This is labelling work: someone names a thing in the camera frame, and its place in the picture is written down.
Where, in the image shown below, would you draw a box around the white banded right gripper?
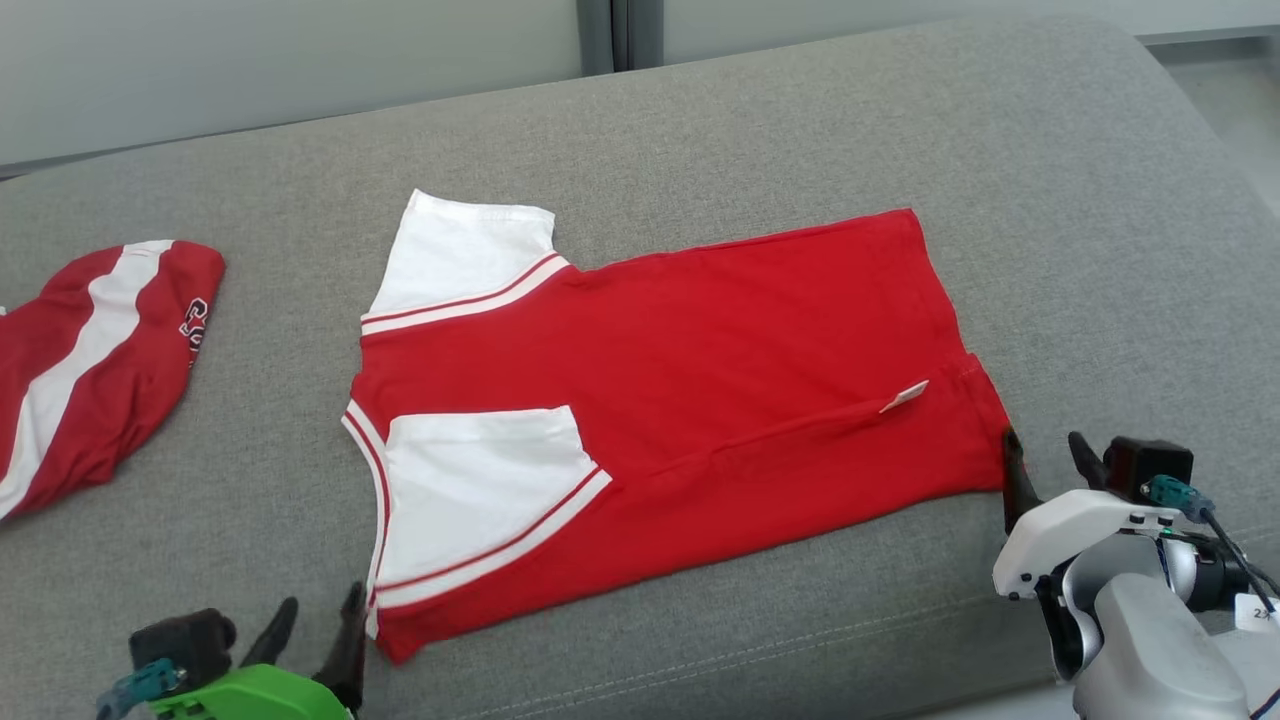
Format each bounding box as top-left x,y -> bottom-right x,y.
993,428 -> 1207,601

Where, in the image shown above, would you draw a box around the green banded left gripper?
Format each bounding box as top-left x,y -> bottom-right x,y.
150,582 -> 369,720

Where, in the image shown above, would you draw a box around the red shorts with white stripe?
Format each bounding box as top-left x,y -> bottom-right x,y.
0,239 -> 227,522

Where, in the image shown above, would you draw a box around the red shirt with white sleeves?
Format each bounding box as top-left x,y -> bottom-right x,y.
340,188 -> 1013,666

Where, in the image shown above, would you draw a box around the grey fabric sofa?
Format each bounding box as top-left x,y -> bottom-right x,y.
0,15 -> 1280,720

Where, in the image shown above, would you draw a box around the right camera cable teal connector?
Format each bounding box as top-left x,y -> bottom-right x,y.
1143,475 -> 1280,613

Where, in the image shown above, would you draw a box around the grey partition post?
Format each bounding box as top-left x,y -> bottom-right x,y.
577,0 -> 664,76

